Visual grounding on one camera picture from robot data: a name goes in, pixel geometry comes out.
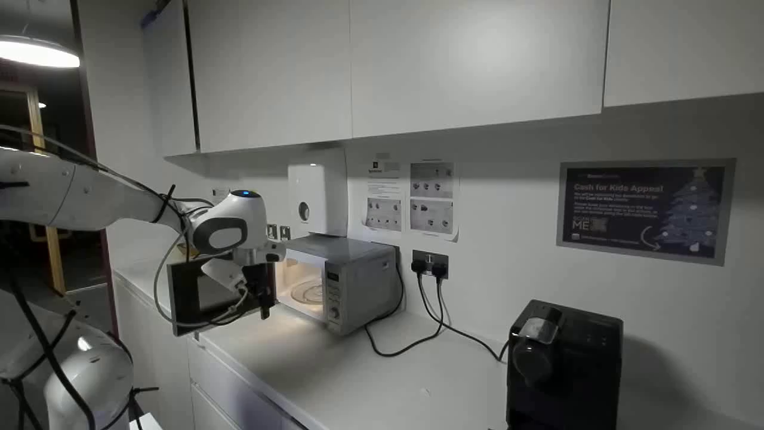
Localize silver microwave body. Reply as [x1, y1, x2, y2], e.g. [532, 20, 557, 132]
[273, 231, 403, 337]

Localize white upper cabinet door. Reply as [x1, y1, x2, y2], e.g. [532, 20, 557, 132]
[187, 0, 356, 155]
[141, 0, 198, 157]
[348, 0, 612, 138]
[601, 0, 764, 110]

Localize framed dark poster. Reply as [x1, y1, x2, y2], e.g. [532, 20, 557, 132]
[557, 157, 736, 268]

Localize black coffee machine cable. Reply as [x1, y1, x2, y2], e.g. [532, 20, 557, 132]
[432, 271, 513, 366]

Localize white notice sheet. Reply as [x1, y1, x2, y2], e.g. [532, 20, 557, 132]
[364, 155, 410, 239]

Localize double wall socket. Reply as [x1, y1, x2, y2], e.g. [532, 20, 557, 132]
[410, 248, 452, 282]

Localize white base cabinet fronts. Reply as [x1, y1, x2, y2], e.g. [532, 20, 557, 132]
[113, 271, 307, 430]

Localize glass microwave turntable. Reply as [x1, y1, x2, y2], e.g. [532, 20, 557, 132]
[287, 282, 327, 311]

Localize black microwave door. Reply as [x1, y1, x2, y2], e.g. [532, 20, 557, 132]
[165, 256, 279, 340]

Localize black microwave power cable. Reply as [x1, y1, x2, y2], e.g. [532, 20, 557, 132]
[364, 242, 443, 360]

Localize round ceiling lamp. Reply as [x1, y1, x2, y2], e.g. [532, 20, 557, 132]
[0, 34, 83, 72]

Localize white paper towel dispenser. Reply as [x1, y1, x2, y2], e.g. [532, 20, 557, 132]
[284, 150, 352, 239]

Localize black coffee machine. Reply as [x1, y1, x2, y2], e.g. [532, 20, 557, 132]
[507, 299, 625, 430]

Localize yellow wooden frame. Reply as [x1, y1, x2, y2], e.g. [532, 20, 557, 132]
[21, 82, 66, 296]

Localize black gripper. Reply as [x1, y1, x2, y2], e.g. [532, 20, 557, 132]
[238, 261, 279, 322]

